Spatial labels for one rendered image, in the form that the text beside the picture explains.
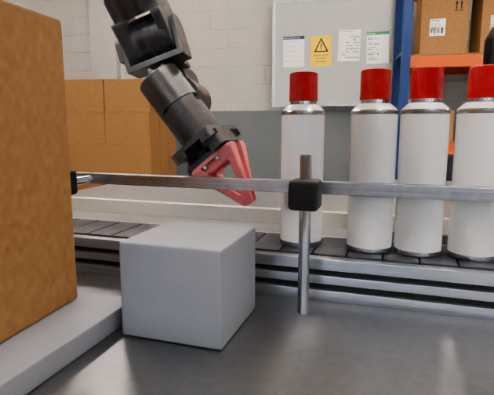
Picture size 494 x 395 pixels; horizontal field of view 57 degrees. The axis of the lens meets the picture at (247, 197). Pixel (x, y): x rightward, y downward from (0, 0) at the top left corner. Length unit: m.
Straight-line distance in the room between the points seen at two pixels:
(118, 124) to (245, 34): 1.89
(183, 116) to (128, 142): 3.14
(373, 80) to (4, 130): 0.36
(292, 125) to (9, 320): 0.34
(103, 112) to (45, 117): 3.34
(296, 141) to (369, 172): 0.09
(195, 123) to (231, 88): 4.40
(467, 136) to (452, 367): 0.24
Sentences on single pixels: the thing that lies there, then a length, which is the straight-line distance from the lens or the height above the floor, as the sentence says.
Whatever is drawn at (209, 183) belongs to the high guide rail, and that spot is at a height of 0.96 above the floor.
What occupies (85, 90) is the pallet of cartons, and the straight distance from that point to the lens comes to 3.84.
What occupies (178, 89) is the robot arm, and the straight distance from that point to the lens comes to 0.59.
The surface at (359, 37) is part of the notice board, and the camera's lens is 4.79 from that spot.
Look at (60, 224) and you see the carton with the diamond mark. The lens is 0.46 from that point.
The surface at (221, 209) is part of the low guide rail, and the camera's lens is 0.62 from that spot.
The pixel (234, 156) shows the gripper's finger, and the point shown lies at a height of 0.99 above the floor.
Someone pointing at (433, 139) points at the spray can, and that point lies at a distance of 0.52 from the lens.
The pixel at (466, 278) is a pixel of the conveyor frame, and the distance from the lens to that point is 0.51.
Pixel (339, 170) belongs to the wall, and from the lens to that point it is 4.84.
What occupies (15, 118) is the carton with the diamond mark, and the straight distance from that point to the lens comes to 0.42.
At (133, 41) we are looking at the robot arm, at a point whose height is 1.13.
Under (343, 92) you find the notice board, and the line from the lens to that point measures 4.72.
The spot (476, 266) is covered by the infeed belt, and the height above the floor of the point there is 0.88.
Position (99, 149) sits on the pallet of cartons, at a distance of 3.80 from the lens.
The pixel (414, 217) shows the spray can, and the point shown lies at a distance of 0.53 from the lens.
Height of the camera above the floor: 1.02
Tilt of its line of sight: 9 degrees down
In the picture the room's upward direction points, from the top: straight up
